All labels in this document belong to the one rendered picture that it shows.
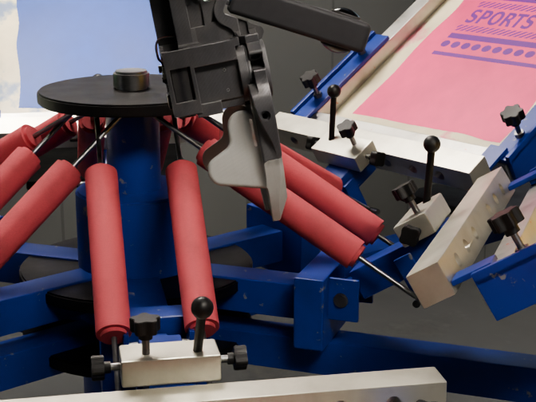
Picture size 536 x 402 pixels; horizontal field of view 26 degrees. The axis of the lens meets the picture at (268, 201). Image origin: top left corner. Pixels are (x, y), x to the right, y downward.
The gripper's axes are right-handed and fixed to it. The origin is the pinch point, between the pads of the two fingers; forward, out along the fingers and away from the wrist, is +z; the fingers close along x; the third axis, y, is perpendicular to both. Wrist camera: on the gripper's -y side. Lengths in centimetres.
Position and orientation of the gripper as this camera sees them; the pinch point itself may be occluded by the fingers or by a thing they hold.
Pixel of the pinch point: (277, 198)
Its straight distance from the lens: 96.5
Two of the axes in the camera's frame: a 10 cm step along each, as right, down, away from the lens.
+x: 1.2, 1.8, -9.8
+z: 1.9, 9.6, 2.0
